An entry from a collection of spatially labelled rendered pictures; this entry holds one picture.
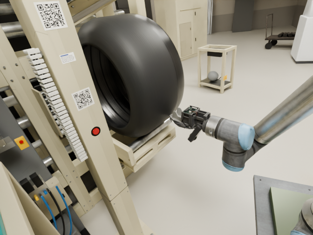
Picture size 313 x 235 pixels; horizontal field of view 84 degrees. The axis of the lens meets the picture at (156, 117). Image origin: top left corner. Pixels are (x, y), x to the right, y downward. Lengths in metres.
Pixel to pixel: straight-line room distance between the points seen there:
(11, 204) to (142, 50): 0.57
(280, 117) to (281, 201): 0.49
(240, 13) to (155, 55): 10.97
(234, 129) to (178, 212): 1.15
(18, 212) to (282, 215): 0.97
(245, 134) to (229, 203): 1.17
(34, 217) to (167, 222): 1.27
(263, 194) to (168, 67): 0.81
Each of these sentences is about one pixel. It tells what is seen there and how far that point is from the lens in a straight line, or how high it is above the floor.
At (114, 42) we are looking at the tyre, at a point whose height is 1.40.
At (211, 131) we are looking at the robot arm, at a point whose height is 1.05.
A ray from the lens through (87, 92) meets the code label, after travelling 0.76.
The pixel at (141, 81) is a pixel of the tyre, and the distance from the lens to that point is 0.67.
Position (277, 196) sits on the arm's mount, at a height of 0.64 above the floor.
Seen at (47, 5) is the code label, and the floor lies 1.54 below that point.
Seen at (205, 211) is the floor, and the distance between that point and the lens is 1.71.
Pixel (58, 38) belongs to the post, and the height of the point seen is 1.44.
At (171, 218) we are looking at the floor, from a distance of 1.68.
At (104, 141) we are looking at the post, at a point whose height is 0.99.
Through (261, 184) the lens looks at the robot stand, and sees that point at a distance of 1.17.
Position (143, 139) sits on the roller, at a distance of 0.93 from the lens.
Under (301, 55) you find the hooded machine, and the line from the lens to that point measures 5.42.
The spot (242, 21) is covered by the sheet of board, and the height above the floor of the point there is 0.48.
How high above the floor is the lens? 1.47
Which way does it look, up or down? 31 degrees down
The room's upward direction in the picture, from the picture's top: 9 degrees counter-clockwise
